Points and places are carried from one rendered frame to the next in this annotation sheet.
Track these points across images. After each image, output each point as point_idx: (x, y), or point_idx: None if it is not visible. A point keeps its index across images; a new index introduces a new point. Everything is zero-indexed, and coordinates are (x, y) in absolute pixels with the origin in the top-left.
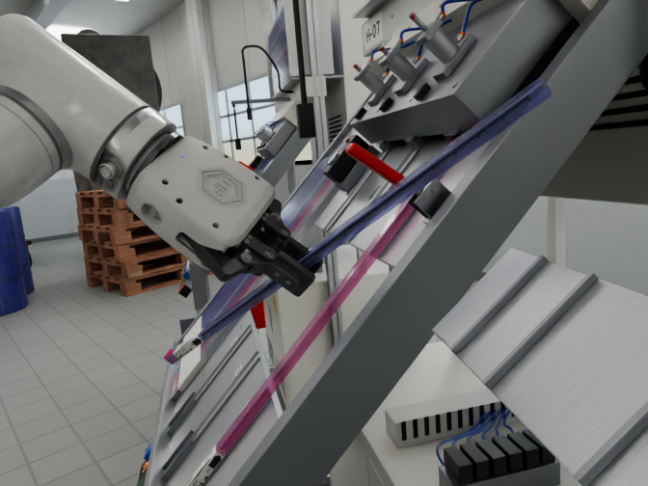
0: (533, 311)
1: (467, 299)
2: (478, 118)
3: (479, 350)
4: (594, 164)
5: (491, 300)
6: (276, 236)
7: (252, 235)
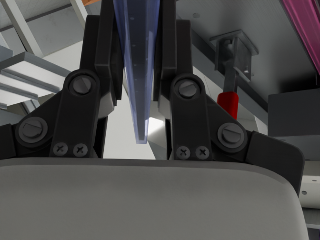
0: (24, 88)
1: (46, 73)
2: (268, 106)
3: (2, 76)
4: None
5: (39, 79)
6: (169, 119)
7: (172, 153)
